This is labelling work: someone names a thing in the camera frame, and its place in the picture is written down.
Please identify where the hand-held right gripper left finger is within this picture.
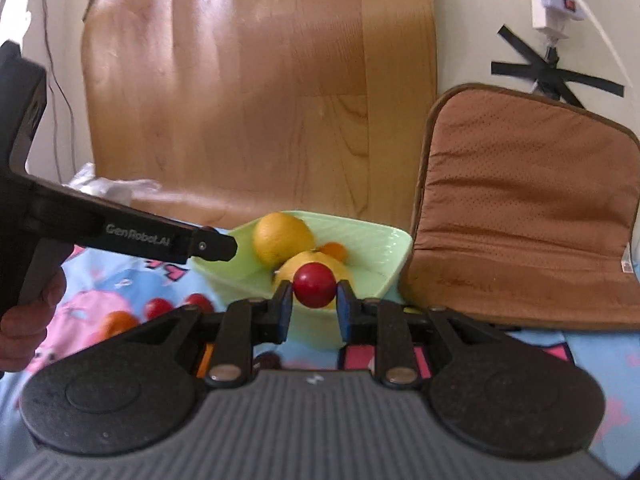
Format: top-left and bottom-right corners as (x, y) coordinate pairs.
(124, 280), (293, 389)

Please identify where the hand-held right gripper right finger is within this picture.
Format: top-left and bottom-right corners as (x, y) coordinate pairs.
(336, 280), (506, 389)

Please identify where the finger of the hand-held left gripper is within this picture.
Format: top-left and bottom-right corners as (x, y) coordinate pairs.
(191, 226), (238, 263)

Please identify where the light green square bowl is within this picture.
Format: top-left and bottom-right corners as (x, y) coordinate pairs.
(190, 210), (415, 352)

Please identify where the person's left hand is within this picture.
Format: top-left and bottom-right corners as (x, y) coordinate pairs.
(0, 266), (69, 374)

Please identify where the white plastic bag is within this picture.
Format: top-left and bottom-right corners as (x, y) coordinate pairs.
(67, 162), (164, 202)

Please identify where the yellow lemon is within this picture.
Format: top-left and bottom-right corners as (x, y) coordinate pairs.
(272, 250), (353, 311)

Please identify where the small orange tangerine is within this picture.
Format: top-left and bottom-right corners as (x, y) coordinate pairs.
(317, 241), (349, 264)

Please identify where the large yellow orange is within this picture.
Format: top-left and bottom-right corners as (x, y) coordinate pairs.
(251, 212), (317, 269)

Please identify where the wood-pattern board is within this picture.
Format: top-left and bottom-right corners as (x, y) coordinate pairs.
(81, 0), (439, 234)

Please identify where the brown seat cushion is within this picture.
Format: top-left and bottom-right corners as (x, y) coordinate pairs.
(398, 82), (640, 331)

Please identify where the black tape strip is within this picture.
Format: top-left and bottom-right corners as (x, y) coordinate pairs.
(491, 61), (626, 97)
(496, 25), (585, 109)

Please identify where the white power strip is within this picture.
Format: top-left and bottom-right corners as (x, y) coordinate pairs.
(530, 0), (589, 42)

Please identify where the thin black cable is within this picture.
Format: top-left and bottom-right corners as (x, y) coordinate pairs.
(36, 0), (77, 183)

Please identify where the white cable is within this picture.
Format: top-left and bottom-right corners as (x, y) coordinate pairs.
(547, 0), (637, 92)

